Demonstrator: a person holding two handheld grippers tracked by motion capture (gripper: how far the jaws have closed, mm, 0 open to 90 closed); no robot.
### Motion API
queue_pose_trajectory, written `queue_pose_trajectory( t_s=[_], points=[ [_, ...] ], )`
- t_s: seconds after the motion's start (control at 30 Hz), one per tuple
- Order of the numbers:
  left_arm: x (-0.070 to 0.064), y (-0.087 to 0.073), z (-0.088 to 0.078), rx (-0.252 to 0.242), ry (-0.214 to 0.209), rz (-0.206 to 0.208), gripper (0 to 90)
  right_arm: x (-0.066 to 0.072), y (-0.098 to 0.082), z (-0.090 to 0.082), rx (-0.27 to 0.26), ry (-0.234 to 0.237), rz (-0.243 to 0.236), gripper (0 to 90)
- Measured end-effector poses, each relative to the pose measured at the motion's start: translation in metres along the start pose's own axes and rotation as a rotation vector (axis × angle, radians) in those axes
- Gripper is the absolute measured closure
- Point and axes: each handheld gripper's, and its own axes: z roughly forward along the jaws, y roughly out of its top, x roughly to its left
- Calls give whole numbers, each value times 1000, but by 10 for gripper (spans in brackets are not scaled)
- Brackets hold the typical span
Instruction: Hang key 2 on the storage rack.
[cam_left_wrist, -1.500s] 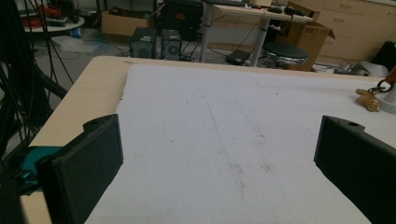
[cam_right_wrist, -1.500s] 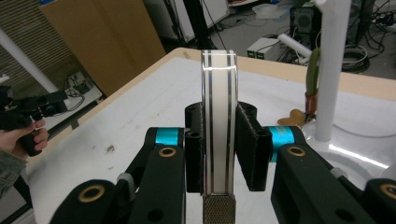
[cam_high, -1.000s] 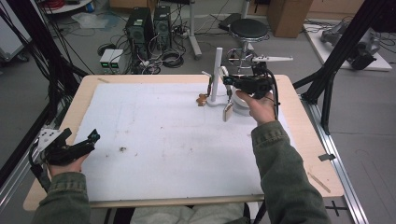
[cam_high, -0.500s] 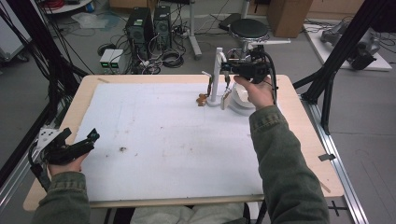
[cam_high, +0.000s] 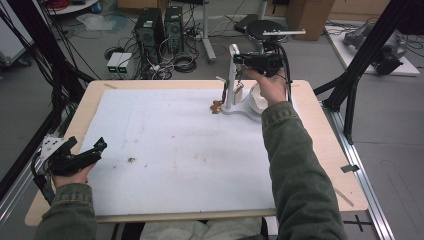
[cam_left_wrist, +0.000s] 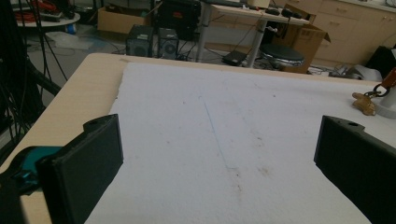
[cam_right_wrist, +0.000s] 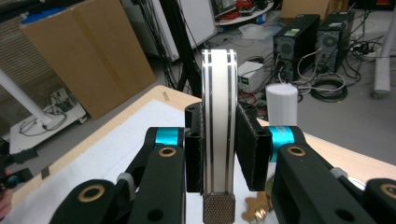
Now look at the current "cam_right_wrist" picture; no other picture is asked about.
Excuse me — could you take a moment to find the white wall panel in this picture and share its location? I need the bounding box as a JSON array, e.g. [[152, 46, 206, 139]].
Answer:
[[148, 0, 218, 62]]

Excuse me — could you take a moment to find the black metal frame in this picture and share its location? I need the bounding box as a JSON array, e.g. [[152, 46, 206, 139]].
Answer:
[[136, 0, 204, 98]]

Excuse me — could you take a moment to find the beige ribbed screen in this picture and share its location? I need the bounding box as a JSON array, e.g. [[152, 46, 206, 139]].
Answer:
[[0, 14, 64, 138]]

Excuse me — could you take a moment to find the clear plastic bag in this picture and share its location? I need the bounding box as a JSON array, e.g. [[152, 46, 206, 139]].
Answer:
[[238, 23, 283, 40]]

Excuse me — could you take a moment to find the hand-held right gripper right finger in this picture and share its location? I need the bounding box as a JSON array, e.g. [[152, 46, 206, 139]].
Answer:
[[234, 102, 296, 192]]

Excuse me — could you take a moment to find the white ceramic bowl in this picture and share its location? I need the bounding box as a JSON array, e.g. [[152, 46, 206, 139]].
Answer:
[[347, 176, 367, 191]]

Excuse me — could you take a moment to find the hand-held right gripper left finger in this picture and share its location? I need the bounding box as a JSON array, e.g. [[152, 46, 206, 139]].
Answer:
[[146, 102, 205, 193]]

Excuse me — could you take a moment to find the low cardboard box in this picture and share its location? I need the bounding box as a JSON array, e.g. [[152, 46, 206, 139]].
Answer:
[[280, 0, 332, 21]]

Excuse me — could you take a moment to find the black cable coil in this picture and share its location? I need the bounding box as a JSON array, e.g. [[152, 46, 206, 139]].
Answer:
[[309, 72, 348, 103]]

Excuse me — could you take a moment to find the white power supply unit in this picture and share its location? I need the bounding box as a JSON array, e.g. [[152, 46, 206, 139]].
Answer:
[[237, 61, 266, 93]]

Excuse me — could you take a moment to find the white foam mat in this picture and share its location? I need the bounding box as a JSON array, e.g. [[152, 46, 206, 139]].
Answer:
[[2, 99, 281, 224]]

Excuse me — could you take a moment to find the large cardboard sheet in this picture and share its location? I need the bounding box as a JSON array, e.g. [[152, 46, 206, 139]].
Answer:
[[19, 0, 158, 121]]

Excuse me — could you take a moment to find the gingerbread keychain with orange strap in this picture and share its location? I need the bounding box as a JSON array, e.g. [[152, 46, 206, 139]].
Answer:
[[242, 189, 273, 224]]

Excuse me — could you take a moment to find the black computer tower green label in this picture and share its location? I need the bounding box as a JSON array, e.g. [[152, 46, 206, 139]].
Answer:
[[272, 13, 321, 82]]

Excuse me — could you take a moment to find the white metal stand leg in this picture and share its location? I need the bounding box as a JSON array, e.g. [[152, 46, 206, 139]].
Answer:
[[371, 8, 396, 100]]

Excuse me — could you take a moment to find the white pole on flat base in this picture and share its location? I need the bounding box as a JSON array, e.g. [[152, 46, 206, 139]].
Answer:
[[0, 67, 88, 154]]

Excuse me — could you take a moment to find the grey tape piece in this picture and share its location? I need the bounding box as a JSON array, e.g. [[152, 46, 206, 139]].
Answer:
[[39, 165, 52, 180]]

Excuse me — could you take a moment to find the round white table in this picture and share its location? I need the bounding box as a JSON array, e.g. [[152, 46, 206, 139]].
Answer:
[[214, 0, 276, 26]]

